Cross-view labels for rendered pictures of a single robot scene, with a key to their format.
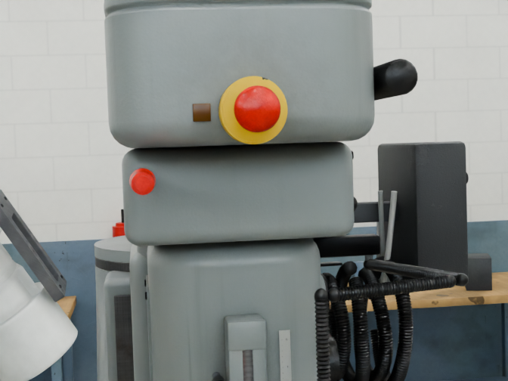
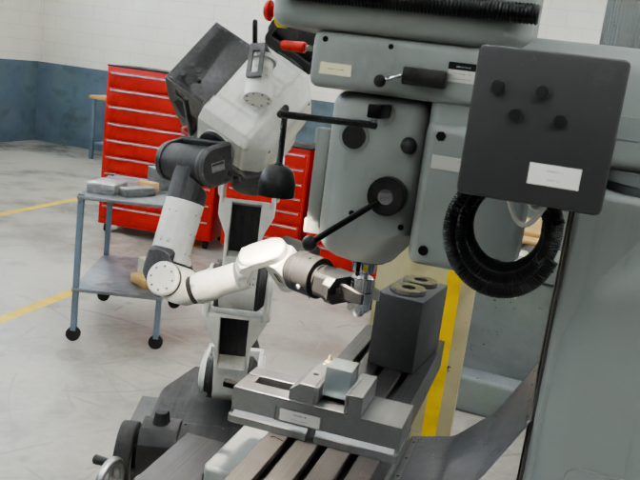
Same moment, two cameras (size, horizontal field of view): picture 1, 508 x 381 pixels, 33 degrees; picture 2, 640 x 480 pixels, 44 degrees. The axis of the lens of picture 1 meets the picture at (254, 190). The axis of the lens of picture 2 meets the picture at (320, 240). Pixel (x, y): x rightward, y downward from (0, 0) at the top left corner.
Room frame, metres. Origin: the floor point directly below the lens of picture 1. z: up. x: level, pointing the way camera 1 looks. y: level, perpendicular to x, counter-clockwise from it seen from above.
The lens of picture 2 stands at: (1.53, -1.42, 1.67)
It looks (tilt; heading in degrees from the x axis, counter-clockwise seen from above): 12 degrees down; 114
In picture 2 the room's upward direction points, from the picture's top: 7 degrees clockwise
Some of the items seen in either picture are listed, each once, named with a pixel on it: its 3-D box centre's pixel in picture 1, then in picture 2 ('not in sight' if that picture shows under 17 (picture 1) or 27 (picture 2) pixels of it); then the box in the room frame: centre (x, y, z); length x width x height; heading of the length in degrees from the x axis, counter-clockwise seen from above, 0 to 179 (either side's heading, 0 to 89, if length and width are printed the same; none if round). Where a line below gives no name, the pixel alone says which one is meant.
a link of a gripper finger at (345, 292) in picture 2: not in sight; (350, 295); (0.98, 0.00, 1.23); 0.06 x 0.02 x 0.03; 163
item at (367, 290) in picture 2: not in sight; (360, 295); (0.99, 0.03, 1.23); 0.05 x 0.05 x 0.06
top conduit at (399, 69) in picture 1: (342, 92); (402, 1); (1.05, -0.11, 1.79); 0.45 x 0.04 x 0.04; 8
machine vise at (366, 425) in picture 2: not in sight; (323, 402); (0.97, -0.04, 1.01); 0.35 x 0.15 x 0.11; 8
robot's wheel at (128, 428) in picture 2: not in sight; (127, 455); (0.24, 0.32, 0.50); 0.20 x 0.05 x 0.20; 116
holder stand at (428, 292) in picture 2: not in sight; (409, 320); (0.97, 0.48, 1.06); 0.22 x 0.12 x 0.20; 91
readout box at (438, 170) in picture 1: (423, 209); (540, 129); (1.34, -0.26, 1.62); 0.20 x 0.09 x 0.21; 8
